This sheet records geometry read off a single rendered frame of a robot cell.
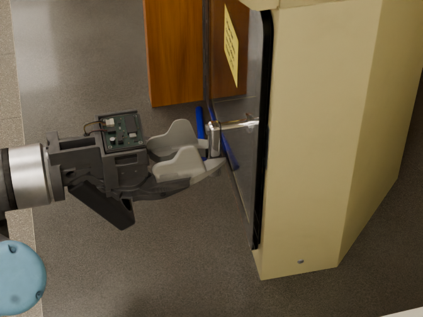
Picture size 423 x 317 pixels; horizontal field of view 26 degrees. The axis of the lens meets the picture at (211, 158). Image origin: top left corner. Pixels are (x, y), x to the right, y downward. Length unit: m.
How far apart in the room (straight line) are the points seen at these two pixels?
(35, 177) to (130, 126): 0.13
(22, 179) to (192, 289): 0.32
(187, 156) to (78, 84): 0.50
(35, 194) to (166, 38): 0.42
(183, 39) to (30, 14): 0.39
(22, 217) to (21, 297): 1.66
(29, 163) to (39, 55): 0.56
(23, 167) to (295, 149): 0.32
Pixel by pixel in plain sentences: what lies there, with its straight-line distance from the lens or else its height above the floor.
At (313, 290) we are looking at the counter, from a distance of 1.28.
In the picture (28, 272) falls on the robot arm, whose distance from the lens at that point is 0.95.
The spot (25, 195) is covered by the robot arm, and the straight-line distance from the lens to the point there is 1.09.
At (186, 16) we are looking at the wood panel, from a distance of 1.39.
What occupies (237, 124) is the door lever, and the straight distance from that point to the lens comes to 1.10.
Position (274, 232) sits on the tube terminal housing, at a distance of 1.20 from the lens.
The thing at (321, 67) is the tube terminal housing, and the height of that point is 1.32.
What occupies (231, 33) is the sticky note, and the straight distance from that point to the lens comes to 1.14.
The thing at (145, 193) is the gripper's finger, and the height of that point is 1.15.
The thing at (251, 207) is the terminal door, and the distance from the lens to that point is 1.18.
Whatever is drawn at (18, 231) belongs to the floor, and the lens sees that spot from 2.58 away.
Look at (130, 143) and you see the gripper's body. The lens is 1.07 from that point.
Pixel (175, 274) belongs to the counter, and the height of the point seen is 0.94.
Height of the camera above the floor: 1.99
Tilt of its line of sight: 47 degrees down
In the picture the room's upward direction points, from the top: straight up
